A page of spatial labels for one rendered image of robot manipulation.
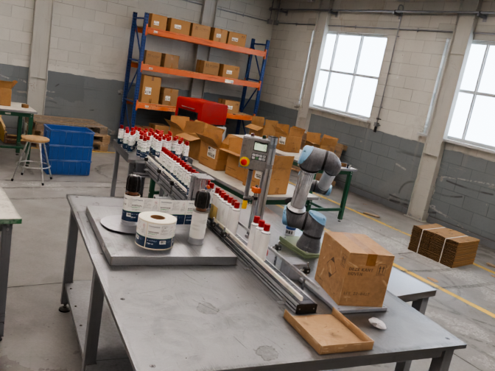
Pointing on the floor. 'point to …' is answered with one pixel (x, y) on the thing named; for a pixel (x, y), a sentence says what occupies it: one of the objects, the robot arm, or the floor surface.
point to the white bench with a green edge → (7, 214)
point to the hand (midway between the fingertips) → (292, 221)
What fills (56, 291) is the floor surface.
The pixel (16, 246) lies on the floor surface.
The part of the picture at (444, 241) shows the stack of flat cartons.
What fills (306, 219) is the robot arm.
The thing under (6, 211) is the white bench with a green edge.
